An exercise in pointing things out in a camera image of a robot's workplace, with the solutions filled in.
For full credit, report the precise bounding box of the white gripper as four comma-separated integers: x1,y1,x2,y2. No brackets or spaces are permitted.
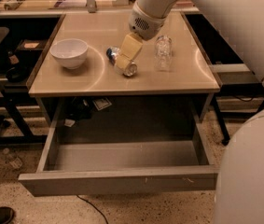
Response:
114,2,167,76

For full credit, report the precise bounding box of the blue silver redbull can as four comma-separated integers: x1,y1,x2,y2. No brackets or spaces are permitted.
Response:
106,47,137,77

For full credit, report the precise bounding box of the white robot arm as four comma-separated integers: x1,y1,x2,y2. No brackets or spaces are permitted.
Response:
115,0,264,224

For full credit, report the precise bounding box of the grey open top drawer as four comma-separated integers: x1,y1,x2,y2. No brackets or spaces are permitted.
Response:
19,96,218,196

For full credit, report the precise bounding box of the beige top desk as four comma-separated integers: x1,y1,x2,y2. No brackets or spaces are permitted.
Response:
25,10,231,147

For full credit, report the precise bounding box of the clear plastic bottle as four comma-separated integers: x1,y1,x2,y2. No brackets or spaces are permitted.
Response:
154,35,172,71

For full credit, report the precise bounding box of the white paper tag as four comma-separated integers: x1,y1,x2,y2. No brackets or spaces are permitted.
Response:
93,98,112,111

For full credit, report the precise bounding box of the white ceramic bowl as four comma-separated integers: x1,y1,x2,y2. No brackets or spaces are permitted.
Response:
49,38,89,69

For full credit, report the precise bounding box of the black floor cable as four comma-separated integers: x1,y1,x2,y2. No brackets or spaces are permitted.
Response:
76,194,109,224

